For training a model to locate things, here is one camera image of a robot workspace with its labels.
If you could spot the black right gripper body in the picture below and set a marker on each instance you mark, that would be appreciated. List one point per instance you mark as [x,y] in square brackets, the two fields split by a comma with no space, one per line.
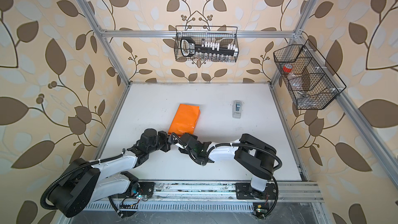
[184,151]

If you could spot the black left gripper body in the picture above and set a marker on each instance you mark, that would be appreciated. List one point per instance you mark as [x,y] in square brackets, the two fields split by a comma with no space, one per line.
[161,142]

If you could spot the orange wrapping paper sheet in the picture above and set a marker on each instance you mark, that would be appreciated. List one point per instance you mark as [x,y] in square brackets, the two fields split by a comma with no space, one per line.
[185,120]

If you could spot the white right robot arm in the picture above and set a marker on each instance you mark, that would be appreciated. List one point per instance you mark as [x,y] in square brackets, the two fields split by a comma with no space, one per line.
[259,158]

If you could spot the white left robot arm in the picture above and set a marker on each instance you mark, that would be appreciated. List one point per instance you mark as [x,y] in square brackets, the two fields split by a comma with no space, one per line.
[84,182]

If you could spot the grey tape dispenser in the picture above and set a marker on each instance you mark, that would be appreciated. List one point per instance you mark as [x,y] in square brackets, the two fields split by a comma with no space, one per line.
[237,109]

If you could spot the black white tool in basket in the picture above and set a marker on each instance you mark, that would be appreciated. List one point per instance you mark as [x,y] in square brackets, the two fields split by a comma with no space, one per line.
[206,49]

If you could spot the red capped clear bottle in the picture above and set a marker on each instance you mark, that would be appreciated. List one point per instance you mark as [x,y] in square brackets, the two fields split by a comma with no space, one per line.
[295,82]

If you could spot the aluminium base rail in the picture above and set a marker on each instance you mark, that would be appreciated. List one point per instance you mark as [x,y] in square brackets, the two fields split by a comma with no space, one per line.
[194,190]

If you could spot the black wire basket back wall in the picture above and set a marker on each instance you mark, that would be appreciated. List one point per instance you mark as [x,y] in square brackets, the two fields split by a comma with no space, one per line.
[220,34]

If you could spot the black wire basket wall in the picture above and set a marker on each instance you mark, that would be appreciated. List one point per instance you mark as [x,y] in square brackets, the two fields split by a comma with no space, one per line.
[321,82]
[220,34]

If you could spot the black wire basket right wall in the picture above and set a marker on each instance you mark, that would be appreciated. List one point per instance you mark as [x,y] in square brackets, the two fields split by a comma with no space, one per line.
[321,82]

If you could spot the aluminium frame post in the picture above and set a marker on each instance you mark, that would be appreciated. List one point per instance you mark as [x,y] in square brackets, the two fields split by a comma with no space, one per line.
[94,25]

